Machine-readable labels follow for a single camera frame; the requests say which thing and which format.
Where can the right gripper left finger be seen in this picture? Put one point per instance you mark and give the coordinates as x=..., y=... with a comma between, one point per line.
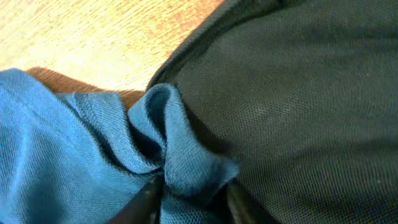
x=144, y=207

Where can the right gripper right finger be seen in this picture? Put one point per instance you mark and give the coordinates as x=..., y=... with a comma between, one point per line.
x=244, y=209

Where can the blue polo shirt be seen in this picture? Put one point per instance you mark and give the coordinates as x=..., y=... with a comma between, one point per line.
x=80, y=157

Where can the black shirt with logo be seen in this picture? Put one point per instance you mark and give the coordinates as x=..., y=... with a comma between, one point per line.
x=304, y=94

